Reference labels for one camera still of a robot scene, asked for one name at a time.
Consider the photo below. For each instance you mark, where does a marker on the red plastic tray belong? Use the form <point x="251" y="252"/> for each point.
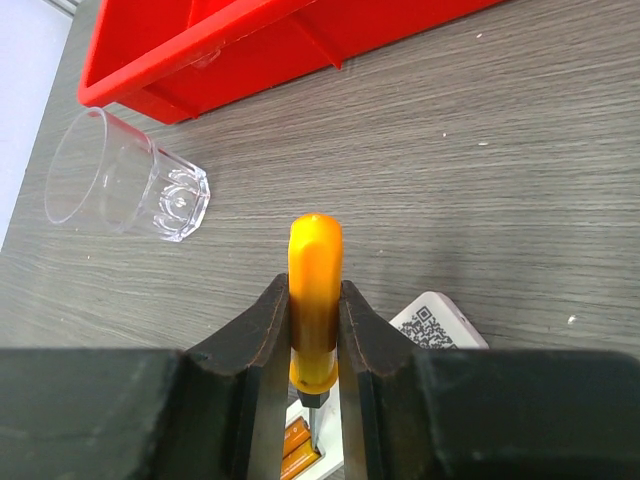
<point x="175" y="60"/>

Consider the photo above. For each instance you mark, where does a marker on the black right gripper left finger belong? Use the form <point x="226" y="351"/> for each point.
<point x="214" y="411"/>

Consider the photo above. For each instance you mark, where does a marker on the orange AAA battery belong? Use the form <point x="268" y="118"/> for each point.
<point x="298" y="461"/>

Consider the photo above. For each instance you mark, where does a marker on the orange handle screwdriver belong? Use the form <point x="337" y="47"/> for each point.
<point x="315" y="257"/>

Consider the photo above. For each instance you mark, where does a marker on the clear plastic cup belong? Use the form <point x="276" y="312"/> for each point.
<point x="108" y="176"/>

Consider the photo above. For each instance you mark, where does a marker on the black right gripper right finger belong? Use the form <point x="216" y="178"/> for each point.
<point x="414" y="413"/>

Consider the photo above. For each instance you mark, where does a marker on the long white remote control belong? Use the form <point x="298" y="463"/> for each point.
<point x="431" y="321"/>

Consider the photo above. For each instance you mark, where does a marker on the left orange battery in remote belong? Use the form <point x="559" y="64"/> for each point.
<point x="296" y="433"/>

